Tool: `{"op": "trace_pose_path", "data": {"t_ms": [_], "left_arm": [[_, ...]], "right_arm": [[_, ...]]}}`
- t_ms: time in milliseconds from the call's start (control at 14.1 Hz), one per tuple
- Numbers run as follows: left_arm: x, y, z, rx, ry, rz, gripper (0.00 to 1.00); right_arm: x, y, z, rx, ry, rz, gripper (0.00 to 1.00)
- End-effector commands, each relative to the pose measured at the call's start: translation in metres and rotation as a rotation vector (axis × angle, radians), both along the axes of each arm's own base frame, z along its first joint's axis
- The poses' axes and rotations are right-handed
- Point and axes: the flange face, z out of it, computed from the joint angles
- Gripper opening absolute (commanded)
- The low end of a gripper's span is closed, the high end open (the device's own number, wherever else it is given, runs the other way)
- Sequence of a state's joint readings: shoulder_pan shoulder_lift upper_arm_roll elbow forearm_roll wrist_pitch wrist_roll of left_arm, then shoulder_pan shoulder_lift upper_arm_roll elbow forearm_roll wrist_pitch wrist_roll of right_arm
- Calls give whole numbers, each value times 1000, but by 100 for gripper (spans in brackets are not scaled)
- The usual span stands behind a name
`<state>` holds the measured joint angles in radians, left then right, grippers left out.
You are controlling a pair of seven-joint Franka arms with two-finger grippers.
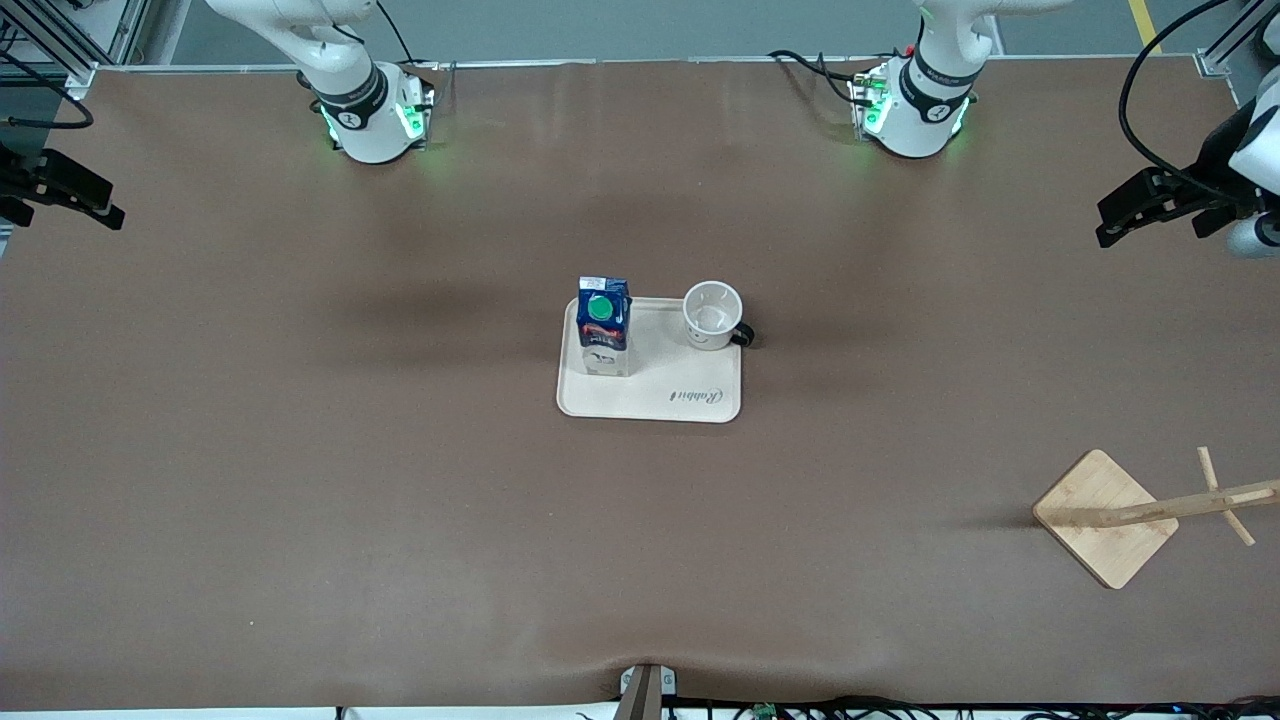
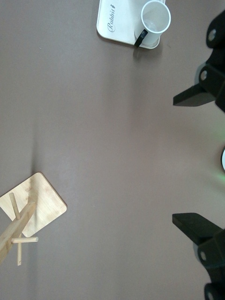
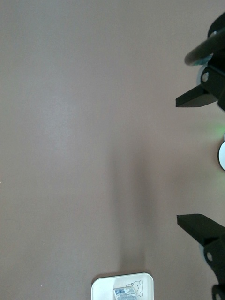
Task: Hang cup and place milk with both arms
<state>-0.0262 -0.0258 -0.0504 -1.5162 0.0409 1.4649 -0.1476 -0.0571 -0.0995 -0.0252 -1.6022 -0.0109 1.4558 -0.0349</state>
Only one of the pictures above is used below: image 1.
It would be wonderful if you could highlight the white smiley cup black handle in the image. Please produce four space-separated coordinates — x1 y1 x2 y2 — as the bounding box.
682 281 756 353

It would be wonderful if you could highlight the wooden cup rack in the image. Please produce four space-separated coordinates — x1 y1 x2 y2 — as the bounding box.
1032 446 1280 591

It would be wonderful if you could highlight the cream rabbit print tray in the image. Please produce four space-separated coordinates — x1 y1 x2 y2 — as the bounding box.
556 296 743 424

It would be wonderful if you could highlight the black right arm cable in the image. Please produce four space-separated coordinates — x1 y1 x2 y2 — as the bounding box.
0 50 96 131

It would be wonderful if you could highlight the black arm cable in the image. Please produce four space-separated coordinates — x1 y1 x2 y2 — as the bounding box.
0 50 96 131
1118 0 1280 201

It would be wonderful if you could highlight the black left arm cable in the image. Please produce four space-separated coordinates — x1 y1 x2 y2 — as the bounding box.
1118 0 1280 201

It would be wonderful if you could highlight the aluminium frame profile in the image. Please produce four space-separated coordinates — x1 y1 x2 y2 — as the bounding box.
0 0 151 101
1195 0 1280 79

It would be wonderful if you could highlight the black right base cable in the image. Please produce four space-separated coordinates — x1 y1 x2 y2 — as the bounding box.
375 0 441 71

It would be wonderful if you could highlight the black base cable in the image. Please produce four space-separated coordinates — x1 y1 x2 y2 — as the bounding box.
768 48 863 106
375 0 441 71

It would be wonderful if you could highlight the black left base cable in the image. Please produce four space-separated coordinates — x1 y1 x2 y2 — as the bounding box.
768 48 863 106

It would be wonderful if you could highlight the grey metal camera bracket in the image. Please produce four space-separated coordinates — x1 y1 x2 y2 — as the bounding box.
618 663 679 720

